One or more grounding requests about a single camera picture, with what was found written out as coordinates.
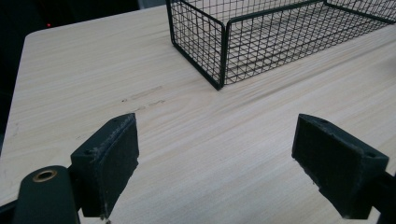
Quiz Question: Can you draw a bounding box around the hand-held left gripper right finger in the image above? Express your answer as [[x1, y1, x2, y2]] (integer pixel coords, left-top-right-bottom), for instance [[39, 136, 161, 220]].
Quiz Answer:
[[291, 113, 389, 220]]

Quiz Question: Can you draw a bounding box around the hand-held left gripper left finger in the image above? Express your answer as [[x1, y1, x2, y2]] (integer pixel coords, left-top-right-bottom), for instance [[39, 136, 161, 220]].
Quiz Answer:
[[70, 112, 140, 218]]

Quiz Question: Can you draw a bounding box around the black wire mesh basket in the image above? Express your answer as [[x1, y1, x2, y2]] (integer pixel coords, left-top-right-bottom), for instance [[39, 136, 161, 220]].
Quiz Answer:
[[165, 0, 396, 91]]

